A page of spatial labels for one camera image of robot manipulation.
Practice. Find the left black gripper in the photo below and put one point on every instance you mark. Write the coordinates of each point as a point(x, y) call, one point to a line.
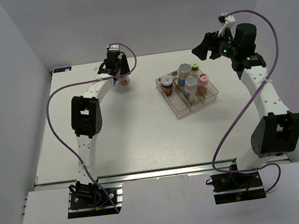
point(123, 61)

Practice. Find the silver lid pearl jar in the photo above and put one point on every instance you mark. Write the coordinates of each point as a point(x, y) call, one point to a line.
point(183, 72)
point(191, 83)

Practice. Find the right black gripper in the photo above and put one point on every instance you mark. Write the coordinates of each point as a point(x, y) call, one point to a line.
point(211, 40)

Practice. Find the aluminium front frame rail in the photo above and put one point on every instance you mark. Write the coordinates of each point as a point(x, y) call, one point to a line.
point(190, 170)

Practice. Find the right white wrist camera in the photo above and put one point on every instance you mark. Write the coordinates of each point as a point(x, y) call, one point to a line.
point(227, 22)

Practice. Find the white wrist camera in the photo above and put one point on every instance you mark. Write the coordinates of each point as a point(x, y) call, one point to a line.
point(113, 48)
point(227, 22)

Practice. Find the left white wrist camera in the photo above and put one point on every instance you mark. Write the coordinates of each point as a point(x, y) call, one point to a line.
point(113, 48)

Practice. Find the red label spice jar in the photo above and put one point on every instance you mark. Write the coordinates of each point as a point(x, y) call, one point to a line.
point(167, 84)
point(124, 80)

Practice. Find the left blue corner sticker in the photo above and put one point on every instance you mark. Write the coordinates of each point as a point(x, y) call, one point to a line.
point(61, 70)

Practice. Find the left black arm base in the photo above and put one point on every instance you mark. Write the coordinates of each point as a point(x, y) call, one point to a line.
point(88, 200)

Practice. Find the yellow cap spice bottle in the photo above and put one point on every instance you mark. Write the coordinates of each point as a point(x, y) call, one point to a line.
point(195, 69)

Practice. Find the pink cap spice bottle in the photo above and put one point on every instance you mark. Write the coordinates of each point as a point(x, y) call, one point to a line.
point(202, 85)

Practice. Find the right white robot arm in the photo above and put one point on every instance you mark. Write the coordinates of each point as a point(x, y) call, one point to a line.
point(277, 132)

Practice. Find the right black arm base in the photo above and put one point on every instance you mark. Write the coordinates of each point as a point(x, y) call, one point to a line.
point(236, 187)

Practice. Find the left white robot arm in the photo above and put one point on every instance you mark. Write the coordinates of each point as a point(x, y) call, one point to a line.
point(86, 119)

